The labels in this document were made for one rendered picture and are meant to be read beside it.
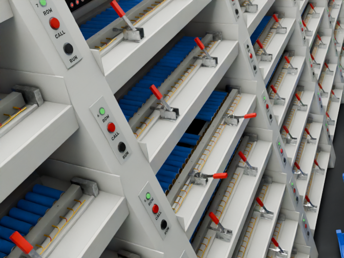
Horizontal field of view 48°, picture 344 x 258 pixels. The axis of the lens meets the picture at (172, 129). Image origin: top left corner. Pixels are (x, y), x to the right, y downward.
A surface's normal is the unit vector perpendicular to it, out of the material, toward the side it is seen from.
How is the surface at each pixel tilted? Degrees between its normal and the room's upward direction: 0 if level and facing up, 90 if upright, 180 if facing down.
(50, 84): 90
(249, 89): 90
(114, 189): 90
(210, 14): 90
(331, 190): 0
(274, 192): 18
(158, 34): 108
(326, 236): 0
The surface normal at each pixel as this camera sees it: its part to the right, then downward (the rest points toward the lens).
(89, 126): 0.83, -0.09
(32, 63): -0.41, 0.57
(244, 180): -0.11, -0.81
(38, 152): 0.90, 0.17
